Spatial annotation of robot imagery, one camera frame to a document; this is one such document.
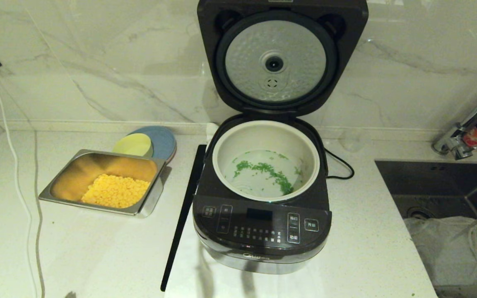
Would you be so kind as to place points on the green grains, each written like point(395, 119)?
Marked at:
point(263, 167)

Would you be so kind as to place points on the black rice cooker lid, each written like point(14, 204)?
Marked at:
point(218, 49)

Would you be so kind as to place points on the white inner pot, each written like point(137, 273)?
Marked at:
point(263, 138)

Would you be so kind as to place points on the black rice cooker body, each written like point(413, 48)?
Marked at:
point(263, 231)

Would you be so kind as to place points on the blue plate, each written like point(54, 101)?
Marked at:
point(164, 142)

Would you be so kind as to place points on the long black flat strip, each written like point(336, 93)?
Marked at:
point(182, 219)

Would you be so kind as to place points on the yellow-green small dish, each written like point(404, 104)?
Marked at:
point(133, 145)

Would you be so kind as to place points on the yellow corn kernels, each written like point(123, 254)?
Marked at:
point(116, 191)

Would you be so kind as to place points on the stainless steel tray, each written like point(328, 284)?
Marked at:
point(77, 174)

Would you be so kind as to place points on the round metal sink drain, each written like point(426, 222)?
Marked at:
point(417, 213)

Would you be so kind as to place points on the chrome faucet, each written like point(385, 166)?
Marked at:
point(454, 142)

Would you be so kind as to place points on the white cloth with green specks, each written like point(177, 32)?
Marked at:
point(445, 252)

